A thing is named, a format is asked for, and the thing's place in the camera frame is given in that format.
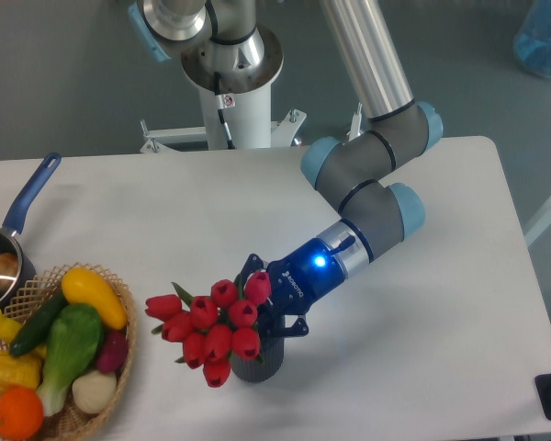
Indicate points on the blue handled saucepan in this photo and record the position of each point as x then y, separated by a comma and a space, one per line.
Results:
14, 222

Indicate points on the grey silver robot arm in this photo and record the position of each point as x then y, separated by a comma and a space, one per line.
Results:
347, 174

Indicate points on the white garlic bulb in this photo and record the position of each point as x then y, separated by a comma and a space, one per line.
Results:
93, 391

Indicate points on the green cucumber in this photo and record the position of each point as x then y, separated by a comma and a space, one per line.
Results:
36, 328

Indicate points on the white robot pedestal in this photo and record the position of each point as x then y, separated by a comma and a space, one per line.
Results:
234, 85

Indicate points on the dark grey ribbed vase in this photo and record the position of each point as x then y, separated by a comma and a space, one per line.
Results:
272, 357

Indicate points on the red tulip bouquet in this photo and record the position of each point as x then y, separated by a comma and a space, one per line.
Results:
218, 330

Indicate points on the blue plastic bag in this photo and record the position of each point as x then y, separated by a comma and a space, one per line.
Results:
532, 44

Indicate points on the purple red radish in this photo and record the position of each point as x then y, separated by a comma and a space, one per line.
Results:
113, 353

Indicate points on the yellow squash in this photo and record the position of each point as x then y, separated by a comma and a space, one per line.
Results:
83, 285

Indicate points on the green lettuce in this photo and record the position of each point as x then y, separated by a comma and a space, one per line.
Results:
74, 337

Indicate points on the orange fruit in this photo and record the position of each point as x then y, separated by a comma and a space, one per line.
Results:
21, 413

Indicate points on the yellow corn cob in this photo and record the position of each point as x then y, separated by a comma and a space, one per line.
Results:
23, 371

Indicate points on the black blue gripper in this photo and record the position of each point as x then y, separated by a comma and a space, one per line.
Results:
297, 282

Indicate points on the woven wicker basket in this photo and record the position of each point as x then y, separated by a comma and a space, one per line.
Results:
71, 423

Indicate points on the small yellow banana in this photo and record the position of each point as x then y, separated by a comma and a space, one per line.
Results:
9, 328

